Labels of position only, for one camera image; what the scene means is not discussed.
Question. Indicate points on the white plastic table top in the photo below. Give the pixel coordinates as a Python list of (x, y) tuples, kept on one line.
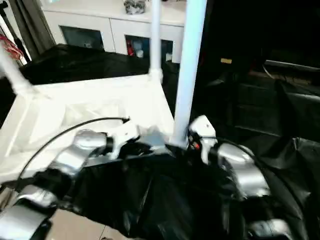
[(62, 105)]

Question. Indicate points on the dark long metal bar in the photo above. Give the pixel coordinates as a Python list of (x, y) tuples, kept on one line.
[(292, 65)]

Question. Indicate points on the white cabinet with glass doors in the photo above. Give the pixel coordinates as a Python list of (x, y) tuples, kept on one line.
[(112, 25)]

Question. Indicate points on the black mat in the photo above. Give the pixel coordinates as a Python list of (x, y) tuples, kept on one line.
[(87, 62)]

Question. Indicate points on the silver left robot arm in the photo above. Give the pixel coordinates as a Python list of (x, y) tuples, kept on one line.
[(75, 152)]

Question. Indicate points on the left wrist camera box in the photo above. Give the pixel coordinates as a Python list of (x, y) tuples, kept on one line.
[(125, 137)]

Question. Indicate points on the dark grey curtain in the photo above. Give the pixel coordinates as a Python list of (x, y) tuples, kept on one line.
[(32, 27)]

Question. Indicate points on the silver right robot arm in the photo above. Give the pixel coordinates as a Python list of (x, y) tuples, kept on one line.
[(245, 170)]

